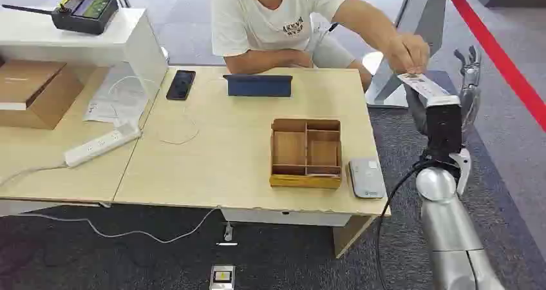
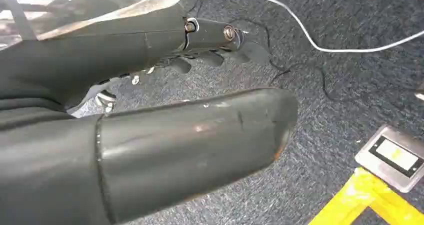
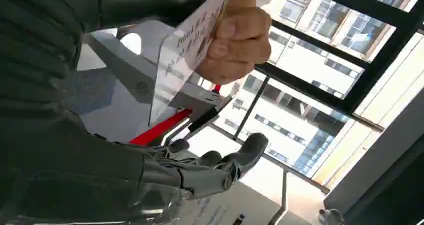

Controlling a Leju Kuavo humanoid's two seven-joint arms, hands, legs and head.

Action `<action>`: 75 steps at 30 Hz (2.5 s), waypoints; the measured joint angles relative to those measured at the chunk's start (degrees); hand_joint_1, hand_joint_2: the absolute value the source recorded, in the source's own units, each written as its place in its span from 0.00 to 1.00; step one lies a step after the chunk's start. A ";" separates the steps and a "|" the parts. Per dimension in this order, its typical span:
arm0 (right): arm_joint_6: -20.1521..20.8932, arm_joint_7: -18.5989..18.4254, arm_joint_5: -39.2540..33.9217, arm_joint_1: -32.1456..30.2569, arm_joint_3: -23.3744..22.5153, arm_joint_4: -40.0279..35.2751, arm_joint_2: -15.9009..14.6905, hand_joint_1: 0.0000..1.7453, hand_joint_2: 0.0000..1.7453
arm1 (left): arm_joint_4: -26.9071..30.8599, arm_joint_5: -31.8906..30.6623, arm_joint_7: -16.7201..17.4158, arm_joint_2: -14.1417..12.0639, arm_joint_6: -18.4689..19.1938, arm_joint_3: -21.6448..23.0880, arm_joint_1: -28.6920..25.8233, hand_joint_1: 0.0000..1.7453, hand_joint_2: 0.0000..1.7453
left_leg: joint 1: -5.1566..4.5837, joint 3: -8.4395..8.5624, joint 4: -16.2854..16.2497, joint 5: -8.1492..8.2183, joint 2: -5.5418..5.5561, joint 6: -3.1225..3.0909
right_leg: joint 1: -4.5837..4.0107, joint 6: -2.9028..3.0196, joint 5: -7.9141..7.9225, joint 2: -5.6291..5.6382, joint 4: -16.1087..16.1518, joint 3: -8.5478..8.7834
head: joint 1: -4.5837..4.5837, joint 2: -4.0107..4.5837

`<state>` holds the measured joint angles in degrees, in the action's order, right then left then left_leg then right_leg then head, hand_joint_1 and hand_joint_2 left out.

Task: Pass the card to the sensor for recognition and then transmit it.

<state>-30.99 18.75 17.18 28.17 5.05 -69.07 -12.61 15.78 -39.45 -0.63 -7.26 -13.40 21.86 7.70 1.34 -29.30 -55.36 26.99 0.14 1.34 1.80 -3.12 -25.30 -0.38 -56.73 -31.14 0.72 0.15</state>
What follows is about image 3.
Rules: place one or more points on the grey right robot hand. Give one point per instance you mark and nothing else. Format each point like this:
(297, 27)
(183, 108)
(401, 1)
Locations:
(76, 180)

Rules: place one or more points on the person's hand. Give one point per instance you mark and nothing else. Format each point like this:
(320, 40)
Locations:
(243, 41)

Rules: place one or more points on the pale building outside window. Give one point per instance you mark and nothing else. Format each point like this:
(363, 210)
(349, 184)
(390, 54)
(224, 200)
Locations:
(308, 68)

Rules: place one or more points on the black clip piece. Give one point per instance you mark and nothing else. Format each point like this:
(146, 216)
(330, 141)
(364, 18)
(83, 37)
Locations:
(203, 118)

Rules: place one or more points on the red bar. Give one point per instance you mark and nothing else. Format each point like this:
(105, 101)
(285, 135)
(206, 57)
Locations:
(159, 129)

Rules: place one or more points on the white grey device housing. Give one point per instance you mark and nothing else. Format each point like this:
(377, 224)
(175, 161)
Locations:
(129, 81)

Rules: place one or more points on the ribbed grey right arm sleeve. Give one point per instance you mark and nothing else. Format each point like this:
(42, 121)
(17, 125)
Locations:
(36, 58)

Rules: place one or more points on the white printed sheet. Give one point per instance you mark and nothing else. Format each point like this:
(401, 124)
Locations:
(232, 208)

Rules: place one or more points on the thin metal stand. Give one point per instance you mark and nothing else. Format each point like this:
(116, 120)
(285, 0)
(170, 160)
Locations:
(281, 200)

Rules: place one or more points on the black window frame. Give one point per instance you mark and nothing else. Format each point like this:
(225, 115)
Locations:
(374, 71)

